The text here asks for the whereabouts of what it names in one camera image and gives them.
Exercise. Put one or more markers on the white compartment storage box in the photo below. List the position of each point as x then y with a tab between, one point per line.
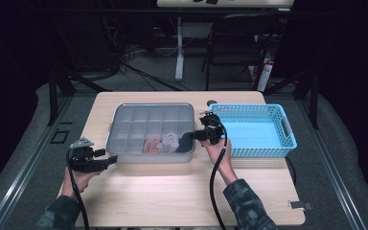
153	158

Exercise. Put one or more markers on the red and white canister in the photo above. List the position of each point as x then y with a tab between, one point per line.
265	75

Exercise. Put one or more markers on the person's right hand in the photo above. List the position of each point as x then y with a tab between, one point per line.
218	156

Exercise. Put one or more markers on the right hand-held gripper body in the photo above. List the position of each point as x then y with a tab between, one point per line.
211	126

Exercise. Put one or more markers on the black folding chair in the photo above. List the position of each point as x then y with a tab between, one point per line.
236	41

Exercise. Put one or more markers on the pink sock pair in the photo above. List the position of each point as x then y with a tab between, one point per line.
150	145

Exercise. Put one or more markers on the grey metal floor rail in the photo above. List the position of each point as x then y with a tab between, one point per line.
19	182
335	182

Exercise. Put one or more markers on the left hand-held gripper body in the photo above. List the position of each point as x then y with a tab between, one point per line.
83	158

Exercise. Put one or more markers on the transparent box lid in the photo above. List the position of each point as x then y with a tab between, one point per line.
147	121

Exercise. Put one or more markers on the white sock pair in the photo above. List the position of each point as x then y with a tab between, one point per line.
169	143

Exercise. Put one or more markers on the person's left hand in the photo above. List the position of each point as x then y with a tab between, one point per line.
78	182

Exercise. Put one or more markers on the grey metal table bracket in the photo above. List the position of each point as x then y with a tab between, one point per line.
302	205

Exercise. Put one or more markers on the blue perforated plastic basket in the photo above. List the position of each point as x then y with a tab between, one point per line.
255	127

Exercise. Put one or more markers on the dark round table grommet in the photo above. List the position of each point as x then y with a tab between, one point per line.
211	102

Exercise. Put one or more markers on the white desk leg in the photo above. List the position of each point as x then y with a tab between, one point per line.
179	57

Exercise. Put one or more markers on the black metal frame stand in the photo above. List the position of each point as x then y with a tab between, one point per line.
52	96
313	96

